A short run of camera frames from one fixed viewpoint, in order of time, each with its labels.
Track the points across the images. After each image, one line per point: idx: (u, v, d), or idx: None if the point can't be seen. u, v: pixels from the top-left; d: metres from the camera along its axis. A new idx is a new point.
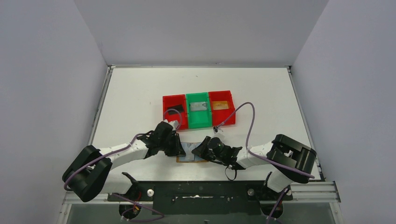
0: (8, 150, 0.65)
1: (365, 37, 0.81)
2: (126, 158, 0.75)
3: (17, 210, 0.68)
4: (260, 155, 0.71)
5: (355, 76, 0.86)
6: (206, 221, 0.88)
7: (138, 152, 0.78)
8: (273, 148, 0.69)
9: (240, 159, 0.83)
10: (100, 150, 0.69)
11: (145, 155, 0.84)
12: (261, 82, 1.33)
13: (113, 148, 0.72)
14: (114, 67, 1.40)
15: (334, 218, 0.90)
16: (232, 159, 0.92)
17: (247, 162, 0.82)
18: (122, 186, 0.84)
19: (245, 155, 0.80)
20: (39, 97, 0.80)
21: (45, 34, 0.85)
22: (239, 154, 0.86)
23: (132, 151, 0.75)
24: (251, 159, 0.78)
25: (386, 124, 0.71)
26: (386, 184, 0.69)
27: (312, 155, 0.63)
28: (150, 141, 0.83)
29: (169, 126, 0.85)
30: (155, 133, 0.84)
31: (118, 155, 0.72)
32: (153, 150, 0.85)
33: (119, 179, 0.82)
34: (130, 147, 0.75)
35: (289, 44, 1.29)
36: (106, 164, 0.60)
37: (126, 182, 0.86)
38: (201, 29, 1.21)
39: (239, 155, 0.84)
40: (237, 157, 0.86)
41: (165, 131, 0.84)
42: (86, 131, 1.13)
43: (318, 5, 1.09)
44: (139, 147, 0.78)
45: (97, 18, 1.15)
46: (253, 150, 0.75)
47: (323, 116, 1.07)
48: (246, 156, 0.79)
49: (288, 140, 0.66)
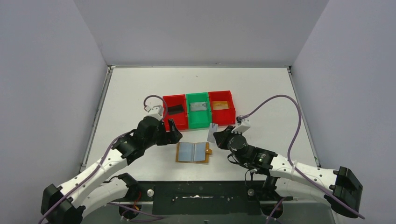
0: (9, 150, 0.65)
1: (365, 36, 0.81)
2: (100, 181, 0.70)
3: (18, 210, 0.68)
4: (318, 183, 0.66)
5: (355, 75, 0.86)
6: (206, 221, 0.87)
7: (114, 167, 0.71)
8: (336, 180, 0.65)
9: (276, 170, 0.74)
10: (62, 188, 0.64)
11: (128, 158, 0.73)
12: (261, 82, 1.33)
13: (78, 180, 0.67)
14: (114, 67, 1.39)
15: (335, 218, 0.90)
16: (258, 163, 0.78)
17: (279, 174, 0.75)
18: (118, 192, 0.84)
19: (288, 169, 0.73)
20: (39, 97, 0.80)
21: (45, 34, 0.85)
22: (273, 163, 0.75)
23: (104, 173, 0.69)
24: (293, 177, 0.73)
25: (385, 124, 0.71)
26: (386, 185, 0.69)
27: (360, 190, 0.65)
28: (133, 142, 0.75)
29: (153, 124, 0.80)
30: (138, 132, 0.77)
31: (84, 186, 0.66)
32: (137, 151, 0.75)
33: (112, 191, 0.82)
34: (99, 168, 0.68)
35: (289, 43, 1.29)
36: (66, 207, 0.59)
37: (121, 189, 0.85)
38: (201, 29, 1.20)
39: (275, 164, 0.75)
40: (270, 165, 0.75)
41: (148, 129, 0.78)
42: (86, 132, 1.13)
43: (318, 5, 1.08)
44: (115, 160, 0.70)
45: (97, 18, 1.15)
46: (303, 171, 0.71)
47: (323, 116, 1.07)
48: (291, 172, 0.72)
49: (353, 177, 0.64)
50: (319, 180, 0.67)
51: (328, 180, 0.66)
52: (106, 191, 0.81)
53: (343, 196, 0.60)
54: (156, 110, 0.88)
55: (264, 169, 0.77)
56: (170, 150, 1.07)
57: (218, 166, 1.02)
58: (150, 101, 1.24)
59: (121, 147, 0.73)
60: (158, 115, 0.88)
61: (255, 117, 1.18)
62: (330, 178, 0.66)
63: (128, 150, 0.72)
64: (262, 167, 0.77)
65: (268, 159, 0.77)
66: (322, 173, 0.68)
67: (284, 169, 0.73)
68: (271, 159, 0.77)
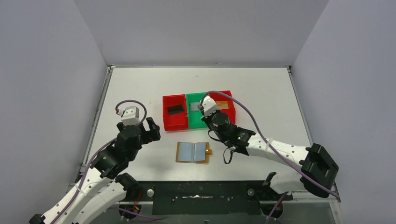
0: (9, 150, 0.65)
1: (365, 36, 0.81)
2: (83, 203, 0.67)
3: (19, 210, 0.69)
4: (288, 158, 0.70)
5: (355, 75, 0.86)
6: (206, 221, 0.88)
7: (95, 188, 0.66)
8: (307, 157, 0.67)
9: (252, 147, 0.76)
10: (45, 218, 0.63)
11: (109, 175, 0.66)
12: (261, 82, 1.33)
13: (60, 207, 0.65)
14: (114, 67, 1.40)
15: (335, 218, 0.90)
16: (237, 141, 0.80)
17: (255, 151, 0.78)
18: (115, 197, 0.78)
19: (263, 146, 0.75)
20: (39, 97, 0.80)
21: (45, 34, 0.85)
22: (250, 141, 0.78)
23: (84, 197, 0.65)
24: (267, 154, 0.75)
25: (385, 124, 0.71)
26: (386, 185, 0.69)
27: (334, 171, 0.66)
28: (113, 156, 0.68)
29: (133, 134, 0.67)
30: (117, 145, 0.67)
31: (66, 214, 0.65)
32: (119, 165, 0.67)
33: (108, 199, 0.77)
34: (78, 193, 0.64)
35: (289, 43, 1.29)
36: None
37: (118, 193, 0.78)
38: (201, 29, 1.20)
39: (252, 142, 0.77)
40: (247, 143, 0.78)
41: (129, 141, 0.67)
42: (86, 132, 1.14)
43: (318, 5, 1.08)
44: (94, 181, 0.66)
45: (97, 18, 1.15)
46: (276, 147, 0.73)
47: (323, 116, 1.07)
48: (265, 149, 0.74)
49: (324, 154, 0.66)
50: (290, 157, 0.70)
51: (299, 156, 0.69)
52: (101, 199, 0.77)
53: (311, 170, 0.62)
54: (132, 115, 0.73)
55: (241, 146, 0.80)
56: (170, 150, 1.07)
57: (218, 166, 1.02)
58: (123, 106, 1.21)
59: (101, 164, 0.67)
60: (136, 120, 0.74)
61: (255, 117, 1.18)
62: (301, 153, 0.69)
63: (109, 166, 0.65)
64: (240, 145, 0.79)
65: (247, 138, 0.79)
66: (294, 150, 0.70)
67: (259, 146, 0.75)
68: (249, 138, 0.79)
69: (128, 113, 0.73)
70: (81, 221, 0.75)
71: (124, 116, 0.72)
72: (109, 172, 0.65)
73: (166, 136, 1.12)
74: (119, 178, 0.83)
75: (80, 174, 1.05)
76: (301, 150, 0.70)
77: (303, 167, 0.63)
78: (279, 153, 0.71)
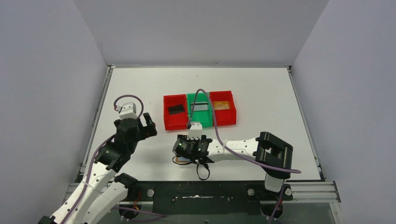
0: (9, 149, 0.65)
1: (365, 37, 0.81)
2: (92, 199, 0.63)
3: (18, 210, 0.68)
4: (243, 153, 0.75)
5: (354, 75, 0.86)
6: (206, 221, 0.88)
7: (103, 181, 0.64)
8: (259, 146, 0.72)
9: (213, 155, 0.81)
10: (55, 218, 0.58)
11: (115, 167, 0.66)
12: (260, 82, 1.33)
13: (69, 205, 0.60)
14: (114, 67, 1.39)
15: (334, 218, 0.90)
16: (199, 153, 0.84)
17: (219, 157, 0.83)
18: (117, 196, 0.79)
19: (220, 150, 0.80)
20: (39, 97, 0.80)
21: (45, 33, 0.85)
22: (209, 149, 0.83)
23: (93, 190, 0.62)
24: (227, 155, 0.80)
25: (385, 123, 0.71)
26: (386, 184, 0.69)
27: (289, 150, 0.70)
28: (115, 148, 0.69)
29: (132, 126, 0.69)
30: (118, 138, 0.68)
31: (77, 210, 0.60)
32: (123, 157, 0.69)
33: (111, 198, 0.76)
34: (86, 188, 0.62)
35: (289, 43, 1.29)
36: None
37: (119, 192, 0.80)
38: (201, 29, 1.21)
39: (211, 149, 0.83)
40: (207, 151, 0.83)
41: (128, 132, 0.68)
42: (87, 132, 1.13)
43: (317, 5, 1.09)
44: (101, 174, 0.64)
45: (97, 18, 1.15)
46: (231, 147, 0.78)
47: (323, 116, 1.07)
48: (222, 152, 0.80)
49: (272, 137, 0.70)
50: (244, 151, 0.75)
51: (252, 148, 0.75)
52: (105, 199, 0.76)
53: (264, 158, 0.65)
54: (130, 109, 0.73)
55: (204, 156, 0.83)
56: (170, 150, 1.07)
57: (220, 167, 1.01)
58: (122, 101, 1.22)
59: (104, 158, 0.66)
60: (134, 115, 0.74)
61: (254, 116, 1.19)
62: (254, 146, 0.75)
63: (113, 160, 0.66)
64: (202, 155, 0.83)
65: (206, 146, 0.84)
66: (247, 144, 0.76)
67: (217, 151, 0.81)
68: (207, 145, 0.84)
69: (125, 108, 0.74)
70: (90, 221, 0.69)
71: (122, 111, 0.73)
72: (115, 164, 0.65)
73: (166, 136, 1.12)
74: (118, 178, 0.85)
75: (80, 174, 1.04)
76: (252, 142, 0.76)
77: (258, 158, 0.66)
78: (235, 151, 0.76)
